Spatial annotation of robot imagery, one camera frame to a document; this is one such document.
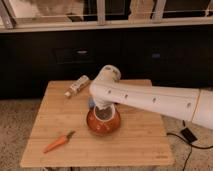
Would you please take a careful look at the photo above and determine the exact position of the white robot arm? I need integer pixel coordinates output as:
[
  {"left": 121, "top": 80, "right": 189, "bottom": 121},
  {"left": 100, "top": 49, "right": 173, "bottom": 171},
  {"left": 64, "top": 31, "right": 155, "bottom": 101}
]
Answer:
[{"left": 89, "top": 65, "right": 213, "bottom": 130}]

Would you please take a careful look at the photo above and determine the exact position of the orange ceramic bowl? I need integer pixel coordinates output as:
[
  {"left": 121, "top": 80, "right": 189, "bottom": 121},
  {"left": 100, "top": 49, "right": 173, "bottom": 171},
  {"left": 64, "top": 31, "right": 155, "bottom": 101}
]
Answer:
[{"left": 86, "top": 105, "right": 121, "bottom": 136}]

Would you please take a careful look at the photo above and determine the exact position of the small labelled bottle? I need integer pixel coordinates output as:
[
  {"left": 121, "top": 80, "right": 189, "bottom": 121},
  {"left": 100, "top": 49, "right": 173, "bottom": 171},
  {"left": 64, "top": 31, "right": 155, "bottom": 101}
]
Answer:
[{"left": 64, "top": 75, "right": 90, "bottom": 98}]

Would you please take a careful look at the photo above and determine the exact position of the wooden table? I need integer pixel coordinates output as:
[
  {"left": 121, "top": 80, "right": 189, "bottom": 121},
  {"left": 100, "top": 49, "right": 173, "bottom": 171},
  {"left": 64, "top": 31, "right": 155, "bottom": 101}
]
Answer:
[{"left": 21, "top": 81, "right": 174, "bottom": 168}]

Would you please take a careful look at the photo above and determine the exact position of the orange toy carrot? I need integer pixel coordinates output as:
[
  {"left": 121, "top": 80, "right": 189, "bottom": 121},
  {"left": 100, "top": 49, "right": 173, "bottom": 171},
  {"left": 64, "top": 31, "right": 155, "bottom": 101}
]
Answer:
[{"left": 43, "top": 131, "right": 74, "bottom": 153}]

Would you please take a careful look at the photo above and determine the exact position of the dark cabinet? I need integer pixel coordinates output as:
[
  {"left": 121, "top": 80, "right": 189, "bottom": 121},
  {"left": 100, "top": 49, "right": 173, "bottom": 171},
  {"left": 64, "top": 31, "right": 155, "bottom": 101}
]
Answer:
[{"left": 0, "top": 26, "right": 213, "bottom": 99}]

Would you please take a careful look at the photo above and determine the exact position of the black power adapter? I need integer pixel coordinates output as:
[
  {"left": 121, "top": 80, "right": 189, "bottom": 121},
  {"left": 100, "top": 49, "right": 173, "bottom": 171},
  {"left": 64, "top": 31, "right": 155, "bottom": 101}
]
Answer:
[{"left": 181, "top": 128, "right": 197, "bottom": 143}]

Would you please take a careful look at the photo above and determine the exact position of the black cable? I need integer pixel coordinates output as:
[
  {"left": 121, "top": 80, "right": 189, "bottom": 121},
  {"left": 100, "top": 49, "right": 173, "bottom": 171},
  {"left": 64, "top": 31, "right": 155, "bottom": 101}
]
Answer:
[{"left": 166, "top": 120, "right": 213, "bottom": 171}]

